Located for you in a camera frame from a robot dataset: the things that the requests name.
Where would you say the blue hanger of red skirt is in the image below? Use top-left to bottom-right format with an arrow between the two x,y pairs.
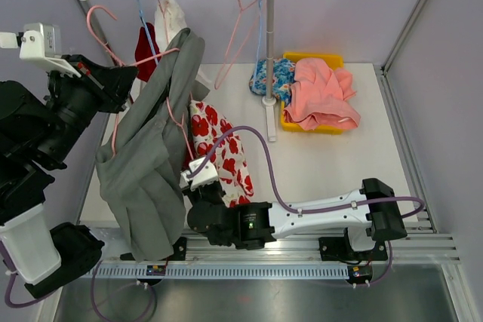
136,0 -> 158,66

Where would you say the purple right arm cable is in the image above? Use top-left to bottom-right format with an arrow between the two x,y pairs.
192,125 -> 426,221

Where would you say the blue floral skirt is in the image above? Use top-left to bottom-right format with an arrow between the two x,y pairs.
249,58 -> 296,106

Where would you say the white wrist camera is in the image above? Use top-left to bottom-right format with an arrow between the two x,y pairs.
180,158 -> 219,191
1,23 -> 81,78

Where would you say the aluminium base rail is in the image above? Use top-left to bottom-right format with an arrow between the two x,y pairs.
84,227 -> 460,280

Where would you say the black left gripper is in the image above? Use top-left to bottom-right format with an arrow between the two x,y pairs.
32,53 -> 137,166

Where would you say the white pleated skirt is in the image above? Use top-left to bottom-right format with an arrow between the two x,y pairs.
153,0 -> 213,89

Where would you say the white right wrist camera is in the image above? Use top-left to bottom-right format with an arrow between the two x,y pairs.
180,158 -> 219,191

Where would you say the pink wire hanger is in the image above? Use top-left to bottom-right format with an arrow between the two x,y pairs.
214,0 -> 258,90

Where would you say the dark red skirt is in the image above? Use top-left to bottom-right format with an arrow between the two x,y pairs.
134,23 -> 160,82

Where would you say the yellow plastic bin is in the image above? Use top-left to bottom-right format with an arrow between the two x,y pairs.
278,51 -> 345,136

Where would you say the blue wire hanger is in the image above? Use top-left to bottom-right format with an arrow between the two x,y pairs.
251,0 -> 263,84

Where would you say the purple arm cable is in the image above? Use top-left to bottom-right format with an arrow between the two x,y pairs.
0,238 -> 50,308
192,125 -> 426,221

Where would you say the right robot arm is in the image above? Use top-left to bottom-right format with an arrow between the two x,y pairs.
187,178 -> 408,259

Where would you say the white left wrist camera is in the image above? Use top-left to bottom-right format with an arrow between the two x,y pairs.
1,23 -> 81,78

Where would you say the pink hanger of grey skirt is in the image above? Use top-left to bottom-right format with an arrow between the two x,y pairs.
85,5 -> 197,161

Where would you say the pink skirt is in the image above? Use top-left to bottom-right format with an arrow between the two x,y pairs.
282,57 -> 362,131

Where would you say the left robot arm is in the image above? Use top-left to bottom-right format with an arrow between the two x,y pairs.
1,54 -> 138,299

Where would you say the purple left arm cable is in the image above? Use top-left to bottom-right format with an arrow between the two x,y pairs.
0,238 -> 50,308

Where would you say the grey skirt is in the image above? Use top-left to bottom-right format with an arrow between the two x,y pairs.
96,28 -> 205,262

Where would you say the pink hanger of white skirt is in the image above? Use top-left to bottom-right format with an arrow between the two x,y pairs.
157,0 -> 170,49

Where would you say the red poppy print skirt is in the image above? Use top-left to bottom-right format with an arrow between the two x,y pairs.
189,100 -> 254,207

